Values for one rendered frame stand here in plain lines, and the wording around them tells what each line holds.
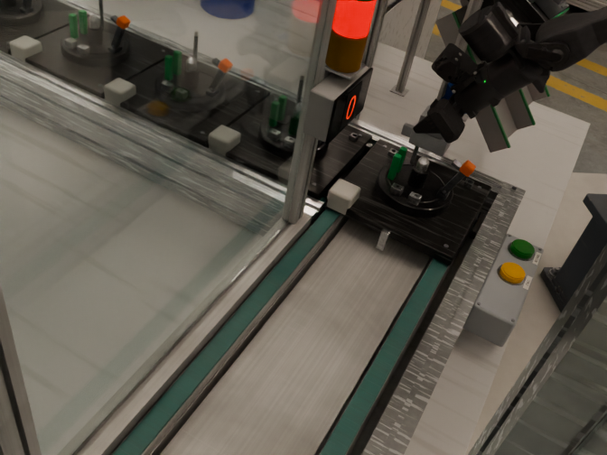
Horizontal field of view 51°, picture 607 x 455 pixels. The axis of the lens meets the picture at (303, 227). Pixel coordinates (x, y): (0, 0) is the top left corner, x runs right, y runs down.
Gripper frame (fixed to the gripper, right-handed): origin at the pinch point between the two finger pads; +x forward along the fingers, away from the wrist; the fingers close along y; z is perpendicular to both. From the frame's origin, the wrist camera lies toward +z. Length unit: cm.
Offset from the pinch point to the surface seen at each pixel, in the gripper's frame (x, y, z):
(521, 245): -0.3, 1.6, -27.1
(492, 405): 4.9, 27.2, -38.6
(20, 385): 4, 75, 13
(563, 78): 83, -297, -82
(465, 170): 0.6, 1.1, -10.6
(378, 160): 18.1, -4.9, -3.3
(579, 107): 74, -266, -94
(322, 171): 22.2, 5.6, 2.3
